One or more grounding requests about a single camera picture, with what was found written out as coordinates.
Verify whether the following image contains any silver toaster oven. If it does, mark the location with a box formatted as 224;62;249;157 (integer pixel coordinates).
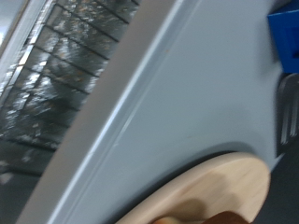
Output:
0;0;299;224

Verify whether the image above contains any metal spatula with blue block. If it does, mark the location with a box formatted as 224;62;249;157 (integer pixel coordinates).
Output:
267;8;299;153

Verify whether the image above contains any oval wooden cutting board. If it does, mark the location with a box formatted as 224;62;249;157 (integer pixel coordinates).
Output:
115;151;271;224

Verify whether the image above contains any wire oven rack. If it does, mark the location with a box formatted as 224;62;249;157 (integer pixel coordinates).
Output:
0;0;141;175

